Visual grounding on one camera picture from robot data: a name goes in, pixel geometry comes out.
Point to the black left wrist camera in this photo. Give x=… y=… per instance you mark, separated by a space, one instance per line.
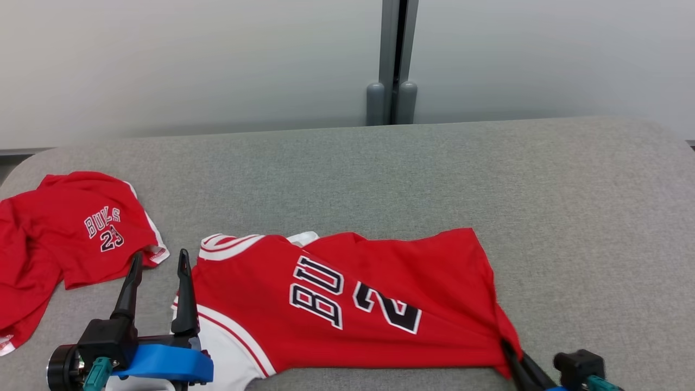
x=108 y=339

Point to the grey partition post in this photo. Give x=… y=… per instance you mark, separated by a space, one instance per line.
x=392 y=54

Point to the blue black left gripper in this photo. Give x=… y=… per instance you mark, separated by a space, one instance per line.
x=168 y=361

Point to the red basketball shorts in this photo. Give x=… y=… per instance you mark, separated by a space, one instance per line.
x=59 y=233

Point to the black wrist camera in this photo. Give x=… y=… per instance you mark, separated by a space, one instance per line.
x=578 y=366
x=108 y=339

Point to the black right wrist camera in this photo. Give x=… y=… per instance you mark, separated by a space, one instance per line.
x=578 y=366

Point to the red basketball jersey top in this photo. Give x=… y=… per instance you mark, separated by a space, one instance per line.
x=445 y=282

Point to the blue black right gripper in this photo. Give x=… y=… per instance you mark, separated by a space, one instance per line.
x=556 y=389

